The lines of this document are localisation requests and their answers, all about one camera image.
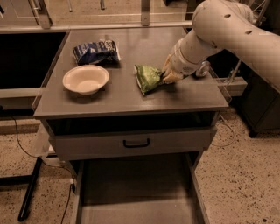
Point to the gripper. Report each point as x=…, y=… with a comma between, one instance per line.
x=183, y=65

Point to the green jalapeno chip bag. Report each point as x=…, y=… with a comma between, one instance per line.
x=147, y=78

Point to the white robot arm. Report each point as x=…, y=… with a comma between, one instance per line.
x=223, y=25

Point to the blue chip bag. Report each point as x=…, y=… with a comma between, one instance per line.
x=96, y=52

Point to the grey drawer cabinet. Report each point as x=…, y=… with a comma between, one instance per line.
x=121, y=95

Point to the grey upper drawer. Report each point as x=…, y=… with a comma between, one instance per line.
x=131, y=135

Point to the open lower drawer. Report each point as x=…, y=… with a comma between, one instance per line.
x=155, y=189

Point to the blue pepsi can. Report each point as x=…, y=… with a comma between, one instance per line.
x=204, y=69

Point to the white paper bowl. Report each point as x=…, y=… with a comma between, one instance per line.
x=85, y=80

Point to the dark cabinet at right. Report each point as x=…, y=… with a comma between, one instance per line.
x=259, y=105

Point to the black metal stand leg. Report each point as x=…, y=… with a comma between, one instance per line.
x=29, y=180

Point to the black drawer handle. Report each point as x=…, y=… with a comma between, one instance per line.
x=136, y=144

